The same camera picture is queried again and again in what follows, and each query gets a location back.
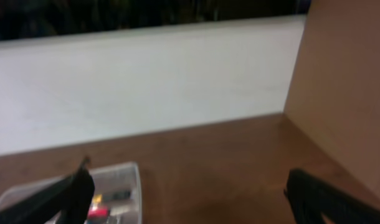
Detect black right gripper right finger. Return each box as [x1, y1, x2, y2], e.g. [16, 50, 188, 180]
[284, 169, 380, 224]

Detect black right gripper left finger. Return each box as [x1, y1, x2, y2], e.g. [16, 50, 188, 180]
[0, 157, 95, 224]

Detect yellow black screwdriver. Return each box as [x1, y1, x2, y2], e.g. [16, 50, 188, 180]
[92, 190, 131, 204]

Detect clear plastic container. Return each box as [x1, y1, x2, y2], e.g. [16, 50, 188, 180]
[0, 162, 143, 224]

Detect red black handled pliers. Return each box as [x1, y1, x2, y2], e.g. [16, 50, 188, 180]
[87, 207, 110, 220]

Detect brown cardboard panel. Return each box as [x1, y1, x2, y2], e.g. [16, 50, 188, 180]
[284, 0, 380, 199]

